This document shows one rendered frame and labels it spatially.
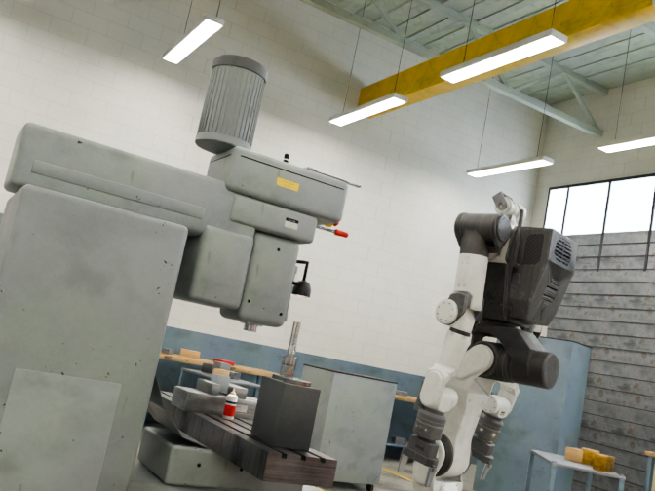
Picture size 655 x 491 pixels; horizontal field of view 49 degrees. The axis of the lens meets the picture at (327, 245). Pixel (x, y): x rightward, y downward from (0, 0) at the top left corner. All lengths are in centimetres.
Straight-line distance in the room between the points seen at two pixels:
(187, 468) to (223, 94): 125
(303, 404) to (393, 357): 870
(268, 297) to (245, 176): 43
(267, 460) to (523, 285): 93
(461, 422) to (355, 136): 849
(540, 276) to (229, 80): 123
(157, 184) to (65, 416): 77
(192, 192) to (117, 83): 704
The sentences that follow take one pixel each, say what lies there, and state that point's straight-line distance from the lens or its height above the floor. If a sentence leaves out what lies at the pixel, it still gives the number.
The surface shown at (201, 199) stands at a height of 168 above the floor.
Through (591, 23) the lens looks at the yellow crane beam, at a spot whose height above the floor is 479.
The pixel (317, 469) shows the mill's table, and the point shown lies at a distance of 216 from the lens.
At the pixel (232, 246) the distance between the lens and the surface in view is 246.
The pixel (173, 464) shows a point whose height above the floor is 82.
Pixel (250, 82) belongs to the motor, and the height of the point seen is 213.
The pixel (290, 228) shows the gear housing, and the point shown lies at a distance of 255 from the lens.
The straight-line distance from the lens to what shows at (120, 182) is 237.
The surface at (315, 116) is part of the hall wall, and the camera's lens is 1035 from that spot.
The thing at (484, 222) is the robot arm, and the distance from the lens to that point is 222.
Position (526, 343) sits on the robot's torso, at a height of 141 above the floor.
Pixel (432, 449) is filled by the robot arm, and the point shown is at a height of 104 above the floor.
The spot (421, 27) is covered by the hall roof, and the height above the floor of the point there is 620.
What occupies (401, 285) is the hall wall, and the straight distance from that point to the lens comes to 1089.
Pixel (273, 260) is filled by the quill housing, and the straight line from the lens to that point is 254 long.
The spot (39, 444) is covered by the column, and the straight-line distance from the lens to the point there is 224.
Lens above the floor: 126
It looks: 8 degrees up
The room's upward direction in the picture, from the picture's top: 11 degrees clockwise
